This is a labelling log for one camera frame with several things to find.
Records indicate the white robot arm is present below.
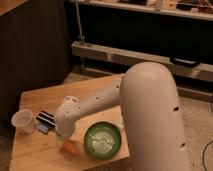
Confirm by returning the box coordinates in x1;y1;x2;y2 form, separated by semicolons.
54;62;191;171

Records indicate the blue sponge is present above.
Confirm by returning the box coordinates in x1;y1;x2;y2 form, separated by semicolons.
37;123;50;134

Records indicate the black striped bar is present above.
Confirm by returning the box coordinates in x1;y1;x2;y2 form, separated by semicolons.
36;111;55;127

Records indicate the wooden table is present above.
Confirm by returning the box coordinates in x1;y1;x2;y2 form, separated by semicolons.
9;75;131;171

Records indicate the green bowl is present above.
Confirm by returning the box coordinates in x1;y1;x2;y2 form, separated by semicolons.
84;122;122;160

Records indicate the clear plastic cup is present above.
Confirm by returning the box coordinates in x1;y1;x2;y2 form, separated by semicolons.
11;109;36;134

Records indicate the white tube package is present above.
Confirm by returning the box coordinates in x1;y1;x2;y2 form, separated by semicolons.
115;121;123;129

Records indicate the vertical metal pole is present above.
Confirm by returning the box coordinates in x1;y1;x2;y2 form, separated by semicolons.
74;0;85;45

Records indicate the cluttered shelf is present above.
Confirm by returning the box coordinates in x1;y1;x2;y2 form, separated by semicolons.
69;0;213;22

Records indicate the black handle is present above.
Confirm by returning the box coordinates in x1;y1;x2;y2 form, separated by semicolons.
169;57;200;68

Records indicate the black cable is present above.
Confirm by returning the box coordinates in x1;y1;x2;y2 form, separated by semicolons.
201;99;213;171

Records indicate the metal rail beam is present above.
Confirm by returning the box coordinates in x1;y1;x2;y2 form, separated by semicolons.
70;40;213;103

